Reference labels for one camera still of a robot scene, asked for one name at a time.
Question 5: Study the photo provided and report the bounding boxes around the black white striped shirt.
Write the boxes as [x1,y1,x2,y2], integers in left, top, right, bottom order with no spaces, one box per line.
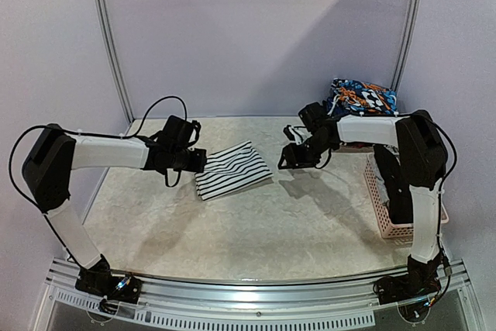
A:
[195,141,273,201]

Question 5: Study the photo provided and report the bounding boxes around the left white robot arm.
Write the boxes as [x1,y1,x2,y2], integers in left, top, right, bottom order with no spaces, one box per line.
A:
[22,116,206,295]

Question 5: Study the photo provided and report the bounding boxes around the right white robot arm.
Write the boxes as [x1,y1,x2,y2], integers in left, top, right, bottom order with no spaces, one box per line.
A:
[277,102,448,264]

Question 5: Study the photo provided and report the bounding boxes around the pink plastic laundry basket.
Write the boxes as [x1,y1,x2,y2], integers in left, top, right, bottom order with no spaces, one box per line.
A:
[363,150,450,240]

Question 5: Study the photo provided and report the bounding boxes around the blue orange patterned shorts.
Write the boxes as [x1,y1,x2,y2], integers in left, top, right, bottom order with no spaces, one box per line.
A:
[326,78,398,116]

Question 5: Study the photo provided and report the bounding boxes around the grey garment in basket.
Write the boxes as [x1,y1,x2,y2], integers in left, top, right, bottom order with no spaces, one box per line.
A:
[375,176,390,207]

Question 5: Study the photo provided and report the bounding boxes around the black garment in basket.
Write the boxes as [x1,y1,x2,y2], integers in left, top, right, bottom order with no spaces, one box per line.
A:
[374,144,413,225]

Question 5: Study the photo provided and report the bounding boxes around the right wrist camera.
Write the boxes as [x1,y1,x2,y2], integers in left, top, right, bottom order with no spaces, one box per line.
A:
[283,125,309,145]

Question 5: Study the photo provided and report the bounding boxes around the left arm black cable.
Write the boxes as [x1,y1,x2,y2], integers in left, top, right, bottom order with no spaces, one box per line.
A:
[8,96,202,208]

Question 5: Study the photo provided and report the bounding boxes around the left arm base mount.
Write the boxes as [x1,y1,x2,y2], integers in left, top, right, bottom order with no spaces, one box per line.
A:
[75,257,143,304]

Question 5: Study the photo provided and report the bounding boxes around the aluminium front rail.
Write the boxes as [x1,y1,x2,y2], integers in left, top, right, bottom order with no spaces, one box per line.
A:
[34,259,485,330]

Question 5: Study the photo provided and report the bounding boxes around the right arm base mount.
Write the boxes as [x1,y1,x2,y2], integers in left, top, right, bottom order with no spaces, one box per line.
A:
[373,253,452,307]

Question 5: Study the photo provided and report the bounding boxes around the right aluminium corner post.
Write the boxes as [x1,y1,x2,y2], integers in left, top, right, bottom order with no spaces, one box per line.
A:
[391,0,421,91]

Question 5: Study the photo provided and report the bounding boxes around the aluminium corner post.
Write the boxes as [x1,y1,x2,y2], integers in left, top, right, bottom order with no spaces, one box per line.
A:
[95,0,135,123]
[391,0,421,91]

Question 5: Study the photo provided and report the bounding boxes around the left aluminium corner post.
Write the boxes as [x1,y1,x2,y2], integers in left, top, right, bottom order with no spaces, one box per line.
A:
[95,0,135,123]

